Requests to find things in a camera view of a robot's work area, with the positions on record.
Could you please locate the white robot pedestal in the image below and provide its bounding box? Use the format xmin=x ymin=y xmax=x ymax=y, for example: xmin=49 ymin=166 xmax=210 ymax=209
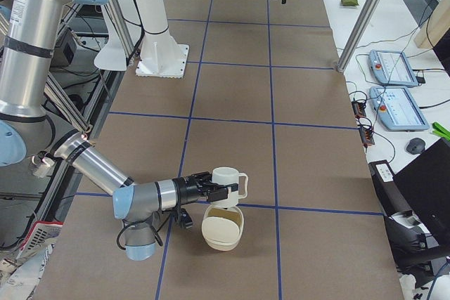
xmin=136 ymin=0 xmax=189 ymax=79

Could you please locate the cream bucket container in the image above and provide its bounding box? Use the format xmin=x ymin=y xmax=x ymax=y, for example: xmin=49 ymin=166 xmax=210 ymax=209
xmin=201 ymin=205 xmax=245 ymax=252

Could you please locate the black computer mouse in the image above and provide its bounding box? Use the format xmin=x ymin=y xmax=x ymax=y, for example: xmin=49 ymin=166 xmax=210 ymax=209
xmin=406 ymin=138 xmax=426 ymax=155

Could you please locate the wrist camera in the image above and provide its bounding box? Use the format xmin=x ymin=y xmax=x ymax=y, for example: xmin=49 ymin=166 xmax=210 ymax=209
xmin=176 ymin=208 xmax=193 ymax=230

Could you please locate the black huawei monitor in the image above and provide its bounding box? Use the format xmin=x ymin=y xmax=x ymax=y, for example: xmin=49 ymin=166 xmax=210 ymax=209
xmin=393 ymin=138 xmax=449 ymax=268

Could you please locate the white plastic mug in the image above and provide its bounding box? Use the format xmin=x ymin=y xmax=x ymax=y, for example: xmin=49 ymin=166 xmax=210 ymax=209
xmin=212 ymin=167 xmax=249 ymax=209

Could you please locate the blue teach pendant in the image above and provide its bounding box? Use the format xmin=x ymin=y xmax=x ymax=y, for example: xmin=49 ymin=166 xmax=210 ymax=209
xmin=368 ymin=86 xmax=430 ymax=131
xmin=368 ymin=50 xmax=418 ymax=88

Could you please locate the green cloth pouch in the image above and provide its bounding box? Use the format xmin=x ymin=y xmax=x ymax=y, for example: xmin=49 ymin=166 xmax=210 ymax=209
xmin=340 ymin=0 xmax=359 ymax=7

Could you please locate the green plastic clip tool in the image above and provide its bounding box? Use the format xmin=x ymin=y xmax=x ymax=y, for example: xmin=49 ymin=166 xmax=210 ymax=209
xmin=432 ymin=122 xmax=450 ymax=141

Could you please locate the far blue teach pendant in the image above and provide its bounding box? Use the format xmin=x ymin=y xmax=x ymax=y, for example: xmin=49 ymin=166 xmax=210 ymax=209
xmin=368 ymin=50 xmax=418 ymax=88

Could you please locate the near blue teach pendant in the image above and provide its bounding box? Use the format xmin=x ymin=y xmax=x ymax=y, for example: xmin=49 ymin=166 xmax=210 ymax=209
xmin=368 ymin=86 xmax=430 ymax=131

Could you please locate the aluminium frame post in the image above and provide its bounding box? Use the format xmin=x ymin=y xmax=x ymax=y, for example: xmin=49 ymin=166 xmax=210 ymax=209
xmin=336 ymin=0 xmax=380 ymax=73

